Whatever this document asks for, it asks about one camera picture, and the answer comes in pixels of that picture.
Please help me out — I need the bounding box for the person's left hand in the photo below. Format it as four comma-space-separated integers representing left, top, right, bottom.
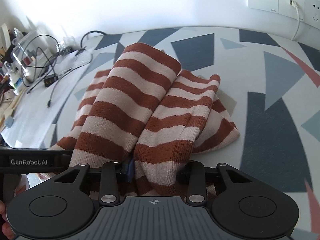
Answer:
0, 200, 16, 240

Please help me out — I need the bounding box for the white wall power socket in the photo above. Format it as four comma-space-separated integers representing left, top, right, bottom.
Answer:
304, 0, 320, 27

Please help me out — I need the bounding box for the geometric patterned bedsheet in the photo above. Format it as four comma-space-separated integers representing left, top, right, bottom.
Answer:
50, 26, 320, 240

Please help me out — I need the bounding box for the black charging cable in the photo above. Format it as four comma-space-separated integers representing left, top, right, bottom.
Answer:
46, 31, 109, 108

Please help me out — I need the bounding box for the clear acrylic organizer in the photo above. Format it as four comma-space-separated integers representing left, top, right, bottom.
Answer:
11, 31, 38, 68

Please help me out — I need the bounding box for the tangle of black cables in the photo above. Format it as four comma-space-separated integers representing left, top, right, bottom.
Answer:
15, 34, 60, 93

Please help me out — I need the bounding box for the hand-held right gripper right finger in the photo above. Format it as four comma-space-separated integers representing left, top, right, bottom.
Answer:
176, 160, 255, 207

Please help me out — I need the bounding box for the brown white striped sweater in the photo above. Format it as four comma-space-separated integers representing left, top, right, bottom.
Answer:
50, 42, 241, 198

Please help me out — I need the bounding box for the white cable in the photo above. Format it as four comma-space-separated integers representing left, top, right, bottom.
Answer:
290, 0, 302, 41

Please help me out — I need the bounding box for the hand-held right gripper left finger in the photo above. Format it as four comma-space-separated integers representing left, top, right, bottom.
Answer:
50, 157, 135, 207

